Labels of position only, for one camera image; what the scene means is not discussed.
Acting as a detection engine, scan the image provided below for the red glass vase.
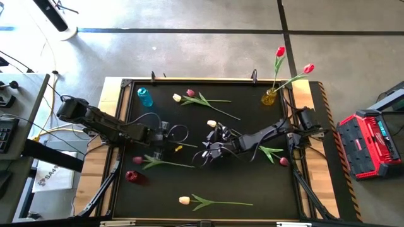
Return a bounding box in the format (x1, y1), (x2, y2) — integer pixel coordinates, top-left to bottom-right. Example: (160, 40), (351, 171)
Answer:
(125, 170), (140, 183)

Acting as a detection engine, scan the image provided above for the white round stand base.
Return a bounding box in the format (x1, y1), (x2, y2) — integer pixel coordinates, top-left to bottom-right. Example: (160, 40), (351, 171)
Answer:
(56, 25), (78, 42)

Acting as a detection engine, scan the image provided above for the silver bracket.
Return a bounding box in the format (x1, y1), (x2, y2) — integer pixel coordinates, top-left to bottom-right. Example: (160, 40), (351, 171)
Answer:
(99, 220), (136, 227)
(276, 221), (312, 227)

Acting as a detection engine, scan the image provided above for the pink artificial tulip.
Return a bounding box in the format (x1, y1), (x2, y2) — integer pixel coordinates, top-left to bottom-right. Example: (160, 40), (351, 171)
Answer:
(132, 154), (196, 170)
(186, 88), (232, 107)
(229, 127), (290, 167)

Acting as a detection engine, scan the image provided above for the teal glass vase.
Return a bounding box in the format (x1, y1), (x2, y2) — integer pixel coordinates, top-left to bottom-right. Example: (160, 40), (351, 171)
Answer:
(137, 87), (154, 107)

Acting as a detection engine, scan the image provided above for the black floor cable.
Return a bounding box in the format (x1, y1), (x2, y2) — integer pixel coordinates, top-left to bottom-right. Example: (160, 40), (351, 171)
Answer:
(0, 49), (35, 74)

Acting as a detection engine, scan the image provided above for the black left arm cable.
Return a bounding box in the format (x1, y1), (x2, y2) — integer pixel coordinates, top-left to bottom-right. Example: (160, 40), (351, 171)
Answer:
(124, 112), (190, 143)

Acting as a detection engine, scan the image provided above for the yellow cable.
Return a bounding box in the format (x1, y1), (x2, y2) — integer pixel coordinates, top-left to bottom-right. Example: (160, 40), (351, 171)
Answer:
(33, 74), (86, 143)

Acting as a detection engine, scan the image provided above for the white printed box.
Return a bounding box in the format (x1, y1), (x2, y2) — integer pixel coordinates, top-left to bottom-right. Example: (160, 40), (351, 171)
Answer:
(31, 151), (78, 194)

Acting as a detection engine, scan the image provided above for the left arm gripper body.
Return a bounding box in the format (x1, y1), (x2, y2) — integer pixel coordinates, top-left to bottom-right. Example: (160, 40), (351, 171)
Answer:
(148, 120), (173, 151)

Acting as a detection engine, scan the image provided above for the black table mat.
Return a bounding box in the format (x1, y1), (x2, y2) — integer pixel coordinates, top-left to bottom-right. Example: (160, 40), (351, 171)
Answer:
(112, 81), (300, 221)

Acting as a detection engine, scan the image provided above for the black knob lever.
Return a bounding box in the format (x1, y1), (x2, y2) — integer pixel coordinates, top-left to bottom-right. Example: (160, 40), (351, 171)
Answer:
(0, 80), (19, 90)

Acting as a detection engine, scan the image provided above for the black hazard striped panel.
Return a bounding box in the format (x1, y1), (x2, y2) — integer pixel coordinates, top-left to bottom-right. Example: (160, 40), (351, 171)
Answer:
(308, 81), (364, 223)

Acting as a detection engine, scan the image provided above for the grey metal cart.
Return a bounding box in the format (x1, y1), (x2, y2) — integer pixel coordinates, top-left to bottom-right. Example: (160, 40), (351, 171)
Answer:
(367, 80), (404, 112)

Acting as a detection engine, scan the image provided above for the yellow glass vase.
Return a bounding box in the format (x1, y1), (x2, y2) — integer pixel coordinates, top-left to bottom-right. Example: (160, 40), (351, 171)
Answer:
(260, 87), (278, 107)

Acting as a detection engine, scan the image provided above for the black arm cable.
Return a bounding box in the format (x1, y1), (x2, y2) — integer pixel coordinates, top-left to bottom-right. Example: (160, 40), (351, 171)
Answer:
(124, 112), (190, 143)
(191, 94), (304, 168)

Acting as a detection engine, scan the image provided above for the black desk beam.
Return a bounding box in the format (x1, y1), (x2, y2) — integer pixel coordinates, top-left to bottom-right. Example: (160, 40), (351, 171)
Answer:
(21, 138), (85, 173)

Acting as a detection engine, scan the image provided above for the red and black tool case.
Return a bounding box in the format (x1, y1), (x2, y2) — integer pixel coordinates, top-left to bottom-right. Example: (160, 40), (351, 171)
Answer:
(336, 108), (404, 181)

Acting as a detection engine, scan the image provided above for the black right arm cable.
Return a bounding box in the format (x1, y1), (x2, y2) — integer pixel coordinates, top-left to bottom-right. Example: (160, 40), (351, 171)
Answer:
(191, 94), (304, 168)

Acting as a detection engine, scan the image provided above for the cream artificial tulip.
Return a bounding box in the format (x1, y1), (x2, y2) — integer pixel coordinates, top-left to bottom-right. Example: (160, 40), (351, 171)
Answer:
(178, 194), (254, 212)

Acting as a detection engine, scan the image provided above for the grey desk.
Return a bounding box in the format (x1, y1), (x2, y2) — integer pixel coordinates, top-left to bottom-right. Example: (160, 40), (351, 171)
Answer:
(0, 73), (51, 224)

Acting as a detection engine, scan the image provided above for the white cable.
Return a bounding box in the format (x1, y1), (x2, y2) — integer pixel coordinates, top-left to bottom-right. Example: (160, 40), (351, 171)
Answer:
(44, 122), (86, 133)

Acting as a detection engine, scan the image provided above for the black keyboard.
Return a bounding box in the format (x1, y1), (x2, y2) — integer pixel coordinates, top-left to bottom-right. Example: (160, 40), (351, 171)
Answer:
(0, 118), (20, 154)

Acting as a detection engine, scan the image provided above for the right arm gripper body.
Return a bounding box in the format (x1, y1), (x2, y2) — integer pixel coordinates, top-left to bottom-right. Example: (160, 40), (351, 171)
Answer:
(203, 138), (237, 160)

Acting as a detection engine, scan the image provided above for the black flat panel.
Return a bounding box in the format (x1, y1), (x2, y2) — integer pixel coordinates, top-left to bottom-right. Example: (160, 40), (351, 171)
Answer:
(33, 0), (69, 32)

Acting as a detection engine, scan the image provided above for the white artificial tulip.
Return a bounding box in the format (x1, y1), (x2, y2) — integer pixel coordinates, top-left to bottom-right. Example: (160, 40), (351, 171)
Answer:
(172, 93), (241, 121)

